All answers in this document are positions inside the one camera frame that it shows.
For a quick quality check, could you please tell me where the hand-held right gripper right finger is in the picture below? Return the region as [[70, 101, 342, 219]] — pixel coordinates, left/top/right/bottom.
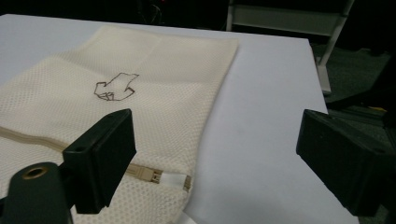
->
[[295, 108, 396, 217]]

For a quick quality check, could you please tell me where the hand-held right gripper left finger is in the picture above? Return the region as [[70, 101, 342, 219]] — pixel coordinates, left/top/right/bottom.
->
[[62, 108, 137, 215]]

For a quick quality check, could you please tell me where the cream mesh laundry bag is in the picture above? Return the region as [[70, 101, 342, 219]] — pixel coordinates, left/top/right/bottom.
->
[[0, 24, 240, 224]]

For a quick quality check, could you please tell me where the white metal stand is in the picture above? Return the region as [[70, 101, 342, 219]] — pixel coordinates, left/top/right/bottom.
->
[[226, 0, 356, 96]]

